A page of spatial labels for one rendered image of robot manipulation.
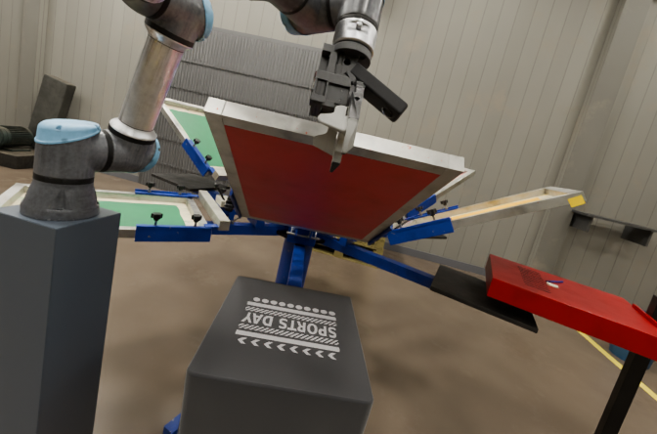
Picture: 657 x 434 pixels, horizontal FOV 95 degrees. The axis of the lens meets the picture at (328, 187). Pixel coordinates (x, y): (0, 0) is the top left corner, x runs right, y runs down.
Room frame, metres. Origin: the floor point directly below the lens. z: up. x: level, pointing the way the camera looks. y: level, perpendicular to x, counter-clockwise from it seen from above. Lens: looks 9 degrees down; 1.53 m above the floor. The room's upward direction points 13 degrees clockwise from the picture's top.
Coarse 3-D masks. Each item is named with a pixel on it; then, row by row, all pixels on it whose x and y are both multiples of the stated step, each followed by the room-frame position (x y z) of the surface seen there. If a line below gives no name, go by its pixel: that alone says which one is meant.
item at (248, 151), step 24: (240, 144) 0.74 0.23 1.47; (264, 144) 0.72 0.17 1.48; (288, 144) 0.70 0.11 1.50; (240, 168) 0.86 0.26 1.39; (264, 168) 0.84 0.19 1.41; (288, 168) 0.81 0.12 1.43; (312, 168) 0.79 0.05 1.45; (264, 192) 0.99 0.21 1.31; (288, 192) 0.96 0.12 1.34; (312, 192) 0.93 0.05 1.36; (264, 216) 1.25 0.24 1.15; (288, 216) 1.19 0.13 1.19
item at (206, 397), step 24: (192, 384) 0.60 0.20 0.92; (216, 384) 0.61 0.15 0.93; (240, 384) 0.61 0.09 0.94; (264, 384) 0.62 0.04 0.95; (192, 408) 0.61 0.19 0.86; (216, 408) 0.61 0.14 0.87; (240, 408) 0.61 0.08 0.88; (264, 408) 0.62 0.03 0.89; (288, 408) 0.62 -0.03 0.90; (312, 408) 0.63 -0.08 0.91; (336, 408) 0.63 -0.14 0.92; (360, 408) 0.63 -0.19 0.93; (192, 432) 0.61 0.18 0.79; (216, 432) 0.61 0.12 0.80; (240, 432) 0.61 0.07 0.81; (264, 432) 0.62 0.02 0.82; (288, 432) 0.62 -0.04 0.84; (312, 432) 0.63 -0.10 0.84; (336, 432) 0.63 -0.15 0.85; (360, 432) 0.64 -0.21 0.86
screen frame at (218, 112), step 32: (224, 128) 0.69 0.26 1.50; (256, 128) 0.67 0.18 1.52; (288, 128) 0.66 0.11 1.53; (320, 128) 0.67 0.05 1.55; (224, 160) 0.83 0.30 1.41; (384, 160) 0.70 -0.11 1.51; (416, 160) 0.68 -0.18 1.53; (448, 160) 0.70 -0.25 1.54; (288, 224) 1.29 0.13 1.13; (384, 224) 1.09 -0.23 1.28
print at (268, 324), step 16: (256, 304) 0.92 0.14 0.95; (272, 304) 0.94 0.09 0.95; (288, 304) 0.97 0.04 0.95; (256, 320) 0.84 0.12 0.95; (272, 320) 0.86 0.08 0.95; (288, 320) 0.88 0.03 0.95; (304, 320) 0.90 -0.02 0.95; (320, 320) 0.92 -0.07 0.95; (240, 336) 0.76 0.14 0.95; (256, 336) 0.77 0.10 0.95; (272, 336) 0.79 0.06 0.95; (288, 336) 0.80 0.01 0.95; (304, 336) 0.82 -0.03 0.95; (320, 336) 0.84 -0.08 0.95; (336, 336) 0.85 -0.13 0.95; (304, 352) 0.75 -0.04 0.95; (320, 352) 0.77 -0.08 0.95; (336, 352) 0.78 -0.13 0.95
